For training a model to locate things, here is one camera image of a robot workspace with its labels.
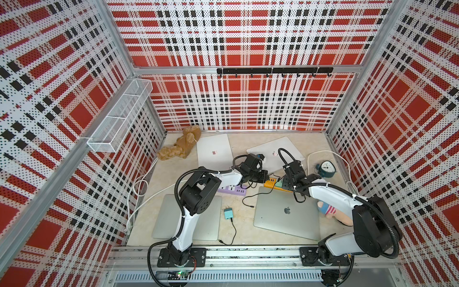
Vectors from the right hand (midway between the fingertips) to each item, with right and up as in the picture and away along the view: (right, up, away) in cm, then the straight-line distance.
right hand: (290, 182), depth 90 cm
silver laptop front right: (-3, -14, -4) cm, 15 cm away
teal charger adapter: (-31, -13, -6) cm, 35 cm away
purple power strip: (-28, -4, 0) cm, 28 cm away
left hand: (-9, +2, +5) cm, 10 cm away
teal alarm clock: (+23, +6, +8) cm, 25 cm away
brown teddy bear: (-54, +26, +12) cm, 61 cm away
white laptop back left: (-42, +15, +20) cm, 49 cm away
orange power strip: (-9, -2, +5) cm, 11 cm away
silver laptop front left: (-41, -18, -9) cm, 46 cm away
